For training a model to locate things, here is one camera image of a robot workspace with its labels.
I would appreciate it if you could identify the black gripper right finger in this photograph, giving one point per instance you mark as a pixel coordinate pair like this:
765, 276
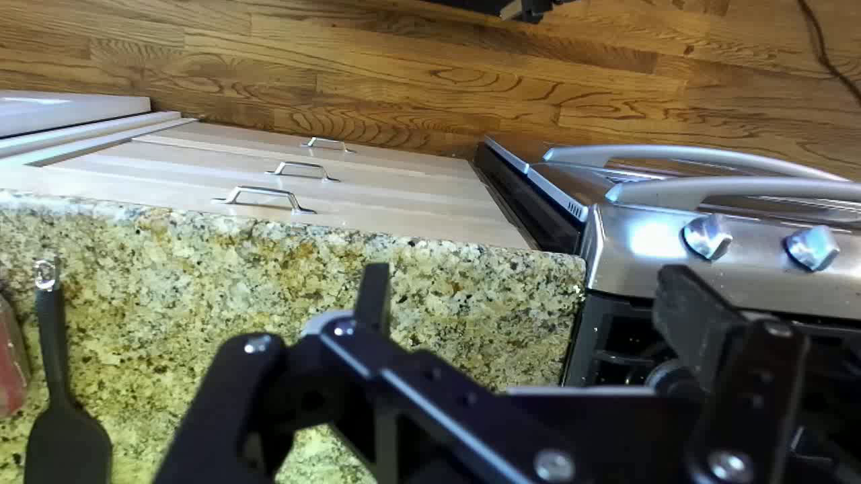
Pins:
751, 374

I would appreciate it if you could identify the lower wooden cabinet drawers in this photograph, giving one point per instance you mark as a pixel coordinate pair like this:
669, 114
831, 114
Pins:
123, 148

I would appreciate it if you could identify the stainless steel stove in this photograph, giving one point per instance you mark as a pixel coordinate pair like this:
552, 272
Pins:
773, 239

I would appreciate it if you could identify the granite countertop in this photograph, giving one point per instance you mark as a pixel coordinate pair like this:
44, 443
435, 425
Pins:
155, 291

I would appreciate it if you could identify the black spatula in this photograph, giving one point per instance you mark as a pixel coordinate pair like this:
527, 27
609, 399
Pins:
65, 443

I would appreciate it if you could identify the top drawer metal handle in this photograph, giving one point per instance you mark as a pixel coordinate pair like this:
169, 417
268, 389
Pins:
266, 197

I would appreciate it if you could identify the drawer metal handle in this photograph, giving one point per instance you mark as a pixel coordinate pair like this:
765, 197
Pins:
306, 170
328, 144
266, 197

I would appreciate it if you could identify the middle drawer metal handle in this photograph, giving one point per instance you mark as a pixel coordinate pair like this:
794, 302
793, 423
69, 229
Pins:
306, 170

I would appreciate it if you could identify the bottom drawer metal handle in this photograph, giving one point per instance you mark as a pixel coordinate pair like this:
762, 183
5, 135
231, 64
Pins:
328, 144

